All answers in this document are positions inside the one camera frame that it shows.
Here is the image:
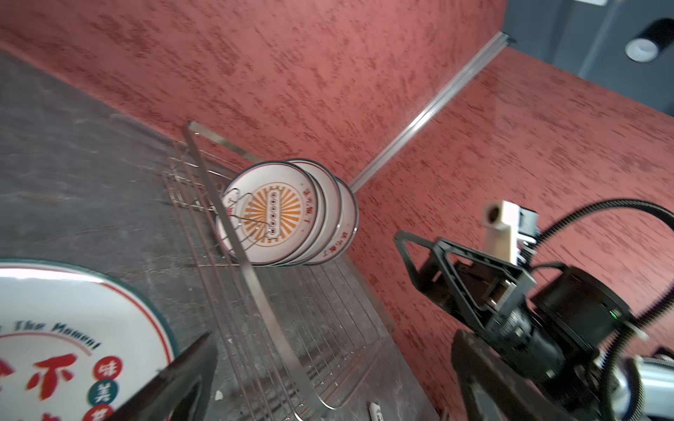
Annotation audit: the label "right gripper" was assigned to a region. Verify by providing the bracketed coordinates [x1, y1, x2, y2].
[394, 231, 563, 379]

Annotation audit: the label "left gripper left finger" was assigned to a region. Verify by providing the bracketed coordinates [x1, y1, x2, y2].
[108, 333, 218, 420]

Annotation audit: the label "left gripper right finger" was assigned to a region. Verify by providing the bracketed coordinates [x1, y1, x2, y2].
[451, 330, 572, 420]

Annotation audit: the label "white plate red dots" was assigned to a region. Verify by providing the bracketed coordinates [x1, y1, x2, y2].
[307, 178, 359, 266]

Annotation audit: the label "white plate red text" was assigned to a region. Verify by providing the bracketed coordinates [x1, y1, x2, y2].
[1, 259, 179, 420]

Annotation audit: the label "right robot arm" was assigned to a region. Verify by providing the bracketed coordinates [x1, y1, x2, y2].
[395, 198, 673, 420]

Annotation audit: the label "small sunburst plate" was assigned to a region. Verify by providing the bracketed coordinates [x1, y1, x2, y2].
[221, 161, 319, 266]

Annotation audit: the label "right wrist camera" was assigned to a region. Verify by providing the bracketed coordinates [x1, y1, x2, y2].
[483, 201, 540, 265]

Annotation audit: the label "wire dish rack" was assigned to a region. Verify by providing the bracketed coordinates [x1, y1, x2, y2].
[163, 121, 399, 420]

